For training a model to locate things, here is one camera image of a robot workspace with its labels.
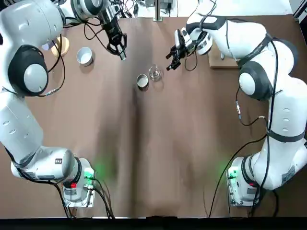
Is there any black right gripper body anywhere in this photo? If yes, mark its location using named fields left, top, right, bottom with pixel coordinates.
left=170, top=42, right=192, bottom=59

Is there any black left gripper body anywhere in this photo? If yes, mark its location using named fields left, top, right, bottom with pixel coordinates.
left=102, top=13, right=127, bottom=46

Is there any transparent spice bottle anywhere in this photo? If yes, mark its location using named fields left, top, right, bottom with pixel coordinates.
left=148, top=64, right=164, bottom=83

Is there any white bowl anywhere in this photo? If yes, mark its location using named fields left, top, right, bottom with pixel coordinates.
left=76, top=46, right=94, bottom=67

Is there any round metal lid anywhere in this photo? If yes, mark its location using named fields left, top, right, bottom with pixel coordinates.
left=136, top=73, right=150, bottom=91

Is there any wooden cutting board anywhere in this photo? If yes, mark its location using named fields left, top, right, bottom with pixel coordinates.
left=208, top=46, right=240, bottom=70

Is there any grey box device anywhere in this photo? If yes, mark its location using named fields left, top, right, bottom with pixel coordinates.
left=145, top=0, right=173, bottom=10

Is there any wooden mug stand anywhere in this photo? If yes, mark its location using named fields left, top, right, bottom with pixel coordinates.
left=50, top=36, right=70, bottom=58

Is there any aluminium frame post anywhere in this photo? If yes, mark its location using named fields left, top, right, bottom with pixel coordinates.
left=154, top=0, right=163, bottom=22

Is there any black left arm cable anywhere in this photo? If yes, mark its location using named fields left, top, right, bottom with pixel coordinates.
left=38, top=35, right=67, bottom=98

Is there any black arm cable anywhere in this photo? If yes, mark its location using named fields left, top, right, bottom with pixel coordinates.
left=38, top=35, right=67, bottom=98
left=235, top=88, right=268, bottom=127

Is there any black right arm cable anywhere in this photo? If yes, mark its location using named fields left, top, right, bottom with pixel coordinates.
left=235, top=88, right=268, bottom=127

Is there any aluminium frame rail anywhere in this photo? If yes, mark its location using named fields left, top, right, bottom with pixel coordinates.
left=293, top=0, right=307, bottom=24

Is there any black right base cable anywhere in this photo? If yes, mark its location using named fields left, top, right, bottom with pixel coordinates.
left=208, top=176, right=232, bottom=219

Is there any black base cable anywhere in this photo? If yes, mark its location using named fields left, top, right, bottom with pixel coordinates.
left=208, top=176, right=232, bottom=219
left=90, top=176, right=116, bottom=219

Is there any black left base cable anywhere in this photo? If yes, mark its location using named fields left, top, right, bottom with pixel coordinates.
left=90, top=176, right=116, bottom=219

